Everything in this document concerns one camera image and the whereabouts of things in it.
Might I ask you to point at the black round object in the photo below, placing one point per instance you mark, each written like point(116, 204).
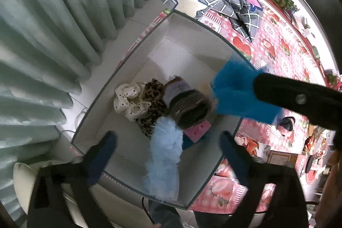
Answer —
point(310, 164)

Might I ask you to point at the person's right forearm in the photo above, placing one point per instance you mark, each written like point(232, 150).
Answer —
point(334, 190)

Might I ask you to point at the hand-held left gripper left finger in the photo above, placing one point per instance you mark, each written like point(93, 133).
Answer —
point(104, 153)

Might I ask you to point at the dark striped knit hat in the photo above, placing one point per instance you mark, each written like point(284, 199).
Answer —
point(187, 105)

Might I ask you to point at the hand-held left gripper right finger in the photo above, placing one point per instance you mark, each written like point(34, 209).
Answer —
point(235, 158)

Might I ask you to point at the white chair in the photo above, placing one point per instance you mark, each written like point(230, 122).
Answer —
point(24, 182)

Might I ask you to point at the pale green curtain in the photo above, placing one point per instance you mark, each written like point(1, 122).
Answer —
point(53, 30)

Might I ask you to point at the pink sponge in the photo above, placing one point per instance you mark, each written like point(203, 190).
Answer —
point(197, 131)

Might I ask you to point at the black and pink soft item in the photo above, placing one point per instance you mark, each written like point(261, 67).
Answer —
point(287, 126)

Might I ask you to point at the person's jeans leg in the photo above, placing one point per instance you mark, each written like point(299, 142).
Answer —
point(165, 214)

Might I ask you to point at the pink strawberry print tablecloth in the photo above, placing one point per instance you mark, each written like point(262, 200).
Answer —
point(278, 51)

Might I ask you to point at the leopard print scrunchie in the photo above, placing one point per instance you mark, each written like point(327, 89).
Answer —
point(152, 107)

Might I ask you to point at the grey fabric storage box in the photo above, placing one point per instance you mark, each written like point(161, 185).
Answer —
point(187, 41)

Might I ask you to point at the blue fuzzy cloth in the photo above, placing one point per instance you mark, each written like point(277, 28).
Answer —
point(235, 91)

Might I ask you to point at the printed paper card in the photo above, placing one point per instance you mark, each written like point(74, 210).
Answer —
point(278, 157)

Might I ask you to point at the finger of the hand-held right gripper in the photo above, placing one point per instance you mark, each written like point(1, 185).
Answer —
point(294, 97)

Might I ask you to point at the white polka dot scrunchie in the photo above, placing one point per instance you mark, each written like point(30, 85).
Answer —
point(128, 102)

